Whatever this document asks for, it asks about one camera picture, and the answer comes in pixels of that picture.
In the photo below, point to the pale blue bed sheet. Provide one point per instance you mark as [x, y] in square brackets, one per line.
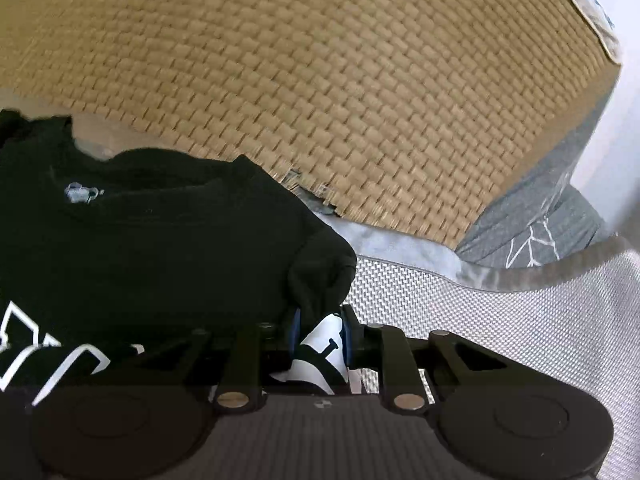
[395, 245]

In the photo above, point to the folded woven rattan mattress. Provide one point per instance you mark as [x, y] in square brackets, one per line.
[350, 85]

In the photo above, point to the black printed t-shirt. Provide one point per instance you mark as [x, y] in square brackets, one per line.
[150, 240]

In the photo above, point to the grey patterned pillow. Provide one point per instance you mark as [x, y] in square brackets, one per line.
[525, 225]

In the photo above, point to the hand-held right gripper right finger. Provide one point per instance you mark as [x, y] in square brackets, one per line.
[349, 350]

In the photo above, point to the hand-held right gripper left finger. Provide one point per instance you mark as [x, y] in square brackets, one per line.
[295, 335]

